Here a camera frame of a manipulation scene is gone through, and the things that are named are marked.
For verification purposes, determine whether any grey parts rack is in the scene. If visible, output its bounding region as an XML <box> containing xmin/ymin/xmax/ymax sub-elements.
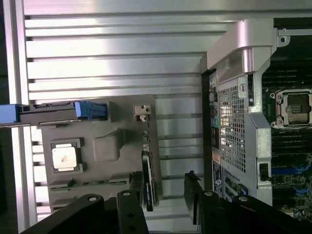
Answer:
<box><xmin>36</xmin><ymin>94</ymin><xmax>161</xmax><ymax>214</ymax></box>

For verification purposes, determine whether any green RAM stick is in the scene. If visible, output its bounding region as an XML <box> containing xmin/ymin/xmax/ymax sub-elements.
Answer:
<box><xmin>50</xmin><ymin>179</ymin><xmax>130</xmax><ymax>191</ymax></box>

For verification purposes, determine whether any green motherboard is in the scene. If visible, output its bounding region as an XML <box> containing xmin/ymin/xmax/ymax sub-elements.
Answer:
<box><xmin>262</xmin><ymin>56</ymin><xmax>312</xmax><ymax>220</ymax></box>

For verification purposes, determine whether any silver CPU chip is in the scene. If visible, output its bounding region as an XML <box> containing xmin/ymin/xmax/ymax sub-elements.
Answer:
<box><xmin>52</xmin><ymin>146</ymin><xmax>77</xmax><ymax>169</ymax></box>

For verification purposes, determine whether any hard disk blue caddy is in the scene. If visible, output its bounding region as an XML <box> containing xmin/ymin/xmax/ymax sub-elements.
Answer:
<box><xmin>0</xmin><ymin>101</ymin><xmax>108</xmax><ymax>129</ymax></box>

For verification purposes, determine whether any CPU socket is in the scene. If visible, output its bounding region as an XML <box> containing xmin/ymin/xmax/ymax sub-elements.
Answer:
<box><xmin>269</xmin><ymin>89</ymin><xmax>312</xmax><ymax>129</ymax></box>

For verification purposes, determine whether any open grey PC case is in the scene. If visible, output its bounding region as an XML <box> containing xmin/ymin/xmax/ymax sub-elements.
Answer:
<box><xmin>199</xmin><ymin>18</ymin><xmax>312</xmax><ymax>215</ymax></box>

